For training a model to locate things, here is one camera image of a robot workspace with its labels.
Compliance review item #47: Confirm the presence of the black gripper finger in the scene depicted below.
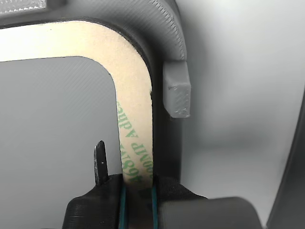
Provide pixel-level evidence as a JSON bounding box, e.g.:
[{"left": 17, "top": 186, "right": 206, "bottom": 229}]
[
  {"left": 61, "top": 140, "right": 126, "bottom": 229},
  {"left": 152, "top": 174, "right": 263, "bottom": 229}
]

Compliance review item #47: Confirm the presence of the beige adhesive liner frame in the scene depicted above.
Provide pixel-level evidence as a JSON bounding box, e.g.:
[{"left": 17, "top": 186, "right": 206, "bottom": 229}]
[{"left": 0, "top": 20, "right": 157, "bottom": 191}]

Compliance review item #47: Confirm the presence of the gray printed box tray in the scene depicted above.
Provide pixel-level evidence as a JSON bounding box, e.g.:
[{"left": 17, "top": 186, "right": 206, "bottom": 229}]
[{"left": 0, "top": 0, "right": 193, "bottom": 229}]

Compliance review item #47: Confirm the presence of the dark gray flat mat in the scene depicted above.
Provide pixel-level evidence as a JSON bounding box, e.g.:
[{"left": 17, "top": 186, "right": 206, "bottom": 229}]
[{"left": 266, "top": 87, "right": 305, "bottom": 229}]

